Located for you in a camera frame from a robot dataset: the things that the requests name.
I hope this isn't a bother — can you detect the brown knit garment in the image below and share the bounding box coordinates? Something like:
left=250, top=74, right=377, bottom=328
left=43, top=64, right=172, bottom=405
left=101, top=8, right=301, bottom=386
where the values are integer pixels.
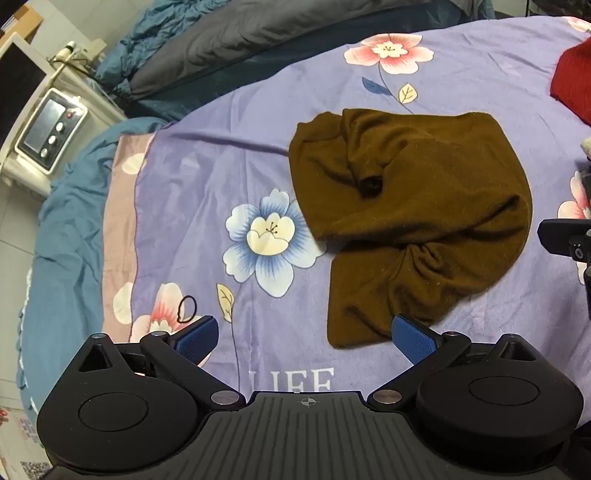
left=288, top=108, right=534, bottom=349

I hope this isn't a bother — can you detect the red knit garment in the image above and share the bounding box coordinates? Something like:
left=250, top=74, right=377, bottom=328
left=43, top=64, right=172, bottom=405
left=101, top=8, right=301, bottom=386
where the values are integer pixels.
left=549, top=37, right=591, bottom=127

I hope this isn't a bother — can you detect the white bedside device with buttons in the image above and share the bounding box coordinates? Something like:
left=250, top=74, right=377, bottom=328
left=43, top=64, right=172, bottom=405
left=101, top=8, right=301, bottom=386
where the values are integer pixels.
left=0, top=65, right=130, bottom=199

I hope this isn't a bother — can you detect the white framed monitor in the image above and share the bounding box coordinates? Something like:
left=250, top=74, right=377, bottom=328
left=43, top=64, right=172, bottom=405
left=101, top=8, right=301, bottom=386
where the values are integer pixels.
left=0, top=34, right=56, bottom=155

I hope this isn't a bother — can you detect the teal ruffled quilt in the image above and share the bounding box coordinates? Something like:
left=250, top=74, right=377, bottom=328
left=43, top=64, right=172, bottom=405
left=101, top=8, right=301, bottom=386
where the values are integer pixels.
left=92, top=0, right=232, bottom=100

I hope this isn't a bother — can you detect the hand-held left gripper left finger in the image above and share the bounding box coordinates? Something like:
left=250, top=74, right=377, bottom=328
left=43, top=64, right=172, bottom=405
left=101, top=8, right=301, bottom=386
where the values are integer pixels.
left=69, top=316, right=245, bottom=410

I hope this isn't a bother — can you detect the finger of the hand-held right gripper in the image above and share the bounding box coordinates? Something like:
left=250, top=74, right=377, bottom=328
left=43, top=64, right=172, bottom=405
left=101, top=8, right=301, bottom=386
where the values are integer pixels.
left=538, top=218, right=591, bottom=319

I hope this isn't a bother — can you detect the black hair tie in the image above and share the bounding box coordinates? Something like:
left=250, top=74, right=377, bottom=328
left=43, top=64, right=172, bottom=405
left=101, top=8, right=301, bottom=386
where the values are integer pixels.
left=176, top=295, right=199, bottom=323

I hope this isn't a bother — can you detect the teal bed cover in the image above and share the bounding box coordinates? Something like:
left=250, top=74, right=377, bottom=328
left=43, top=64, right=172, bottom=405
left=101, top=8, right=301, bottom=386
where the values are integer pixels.
left=16, top=117, right=176, bottom=411

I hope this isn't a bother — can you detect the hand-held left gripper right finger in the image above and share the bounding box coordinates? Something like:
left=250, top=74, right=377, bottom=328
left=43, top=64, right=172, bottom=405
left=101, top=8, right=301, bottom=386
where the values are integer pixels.
left=367, top=315, right=549, bottom=410

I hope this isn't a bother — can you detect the navy blanket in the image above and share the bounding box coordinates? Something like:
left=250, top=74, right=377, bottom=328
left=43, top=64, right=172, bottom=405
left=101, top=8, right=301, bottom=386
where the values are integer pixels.
left=122, top=7, right=495, bottom=123

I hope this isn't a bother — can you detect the patterned floor mat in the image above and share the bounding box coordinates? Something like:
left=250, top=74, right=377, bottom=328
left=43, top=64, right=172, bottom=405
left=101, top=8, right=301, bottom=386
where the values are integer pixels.
left=0, top=406, right=47, bottom=480

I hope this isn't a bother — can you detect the white appliance with control panel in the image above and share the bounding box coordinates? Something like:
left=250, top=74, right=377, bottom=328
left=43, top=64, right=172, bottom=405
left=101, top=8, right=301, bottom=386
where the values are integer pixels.
left=14, top=88, right=89, bottom=174

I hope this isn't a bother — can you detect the purple floral bed sheet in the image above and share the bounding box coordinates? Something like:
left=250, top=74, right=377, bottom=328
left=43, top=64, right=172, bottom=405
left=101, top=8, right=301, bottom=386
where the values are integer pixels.
left=102, top=16, right=591, bottom=407

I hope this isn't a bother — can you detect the cardboard box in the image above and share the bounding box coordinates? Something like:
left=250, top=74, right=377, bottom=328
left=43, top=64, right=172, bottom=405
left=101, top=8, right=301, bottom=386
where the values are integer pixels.
left=0, top=0, right=44, bottom=44

